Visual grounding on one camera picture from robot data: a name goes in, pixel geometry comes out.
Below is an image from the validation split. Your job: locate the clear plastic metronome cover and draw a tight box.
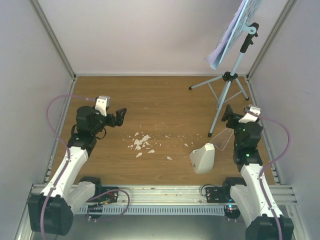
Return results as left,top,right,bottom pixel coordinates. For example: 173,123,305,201
210,128,234,151

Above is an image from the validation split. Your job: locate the white metronome body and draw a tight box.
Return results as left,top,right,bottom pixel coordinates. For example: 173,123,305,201
189,143,215,174

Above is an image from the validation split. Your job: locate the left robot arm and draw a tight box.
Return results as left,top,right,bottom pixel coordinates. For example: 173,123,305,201
27,106,127,239

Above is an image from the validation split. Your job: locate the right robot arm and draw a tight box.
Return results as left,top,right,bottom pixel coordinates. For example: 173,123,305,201
221,105,294,240

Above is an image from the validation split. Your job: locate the white debris pile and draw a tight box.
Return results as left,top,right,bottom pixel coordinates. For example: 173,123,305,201
127,132,151,151

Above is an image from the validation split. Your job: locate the sheet music paper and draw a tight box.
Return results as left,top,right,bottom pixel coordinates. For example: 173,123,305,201
205,0,248,70

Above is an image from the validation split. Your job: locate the light blue music stand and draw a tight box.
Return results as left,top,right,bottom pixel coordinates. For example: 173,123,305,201
188,0,263,138

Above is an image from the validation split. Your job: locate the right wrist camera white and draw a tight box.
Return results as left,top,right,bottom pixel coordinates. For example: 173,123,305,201
238,105,261,124

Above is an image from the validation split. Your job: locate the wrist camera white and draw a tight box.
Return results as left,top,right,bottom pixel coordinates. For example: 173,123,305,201
94,95,111,117
238,105,261,124

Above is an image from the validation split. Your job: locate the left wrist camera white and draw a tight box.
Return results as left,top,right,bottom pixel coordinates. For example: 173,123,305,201
94,95,111,117

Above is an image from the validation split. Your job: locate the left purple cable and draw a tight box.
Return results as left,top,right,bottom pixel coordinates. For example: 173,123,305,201
39,94,97,240

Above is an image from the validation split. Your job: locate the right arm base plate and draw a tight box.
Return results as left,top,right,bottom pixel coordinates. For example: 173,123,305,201
205,186,226,203

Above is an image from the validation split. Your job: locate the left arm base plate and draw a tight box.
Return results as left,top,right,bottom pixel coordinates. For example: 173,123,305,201
98,186,118,205

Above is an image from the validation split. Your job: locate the aluminium front rail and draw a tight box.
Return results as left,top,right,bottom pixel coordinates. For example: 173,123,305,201
29,184,300,206

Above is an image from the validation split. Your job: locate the slotted cable duct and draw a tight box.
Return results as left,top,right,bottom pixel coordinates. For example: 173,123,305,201
89,205,225,216

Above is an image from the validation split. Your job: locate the right aluminium frame post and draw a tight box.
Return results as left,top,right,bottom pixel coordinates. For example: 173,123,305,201
245,0,298,81

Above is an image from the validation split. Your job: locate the aluminium frame post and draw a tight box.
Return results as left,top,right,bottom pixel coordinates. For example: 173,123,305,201
245,0,298,81
28,0,77,81

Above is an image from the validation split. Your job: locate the left aluminium frame post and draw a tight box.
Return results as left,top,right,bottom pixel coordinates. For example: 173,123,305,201
28,0,77,81

